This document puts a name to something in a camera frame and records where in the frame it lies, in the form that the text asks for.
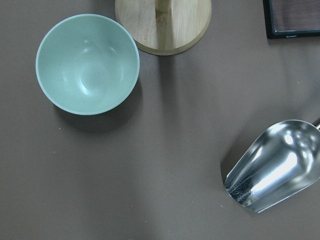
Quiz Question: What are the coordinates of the wooden cup stand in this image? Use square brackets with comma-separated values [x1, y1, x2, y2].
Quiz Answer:
[115, 0, 212, 56]

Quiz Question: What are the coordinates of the mint green bowl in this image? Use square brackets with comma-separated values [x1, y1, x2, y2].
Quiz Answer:
[35, 14, 140, 116]

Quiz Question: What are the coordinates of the metal ice scoop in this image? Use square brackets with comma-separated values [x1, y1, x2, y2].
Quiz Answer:
[224, 119, 320, 213]

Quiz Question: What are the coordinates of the black mirror tray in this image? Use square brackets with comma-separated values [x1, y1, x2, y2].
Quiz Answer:
[262, 0, 320, 39]

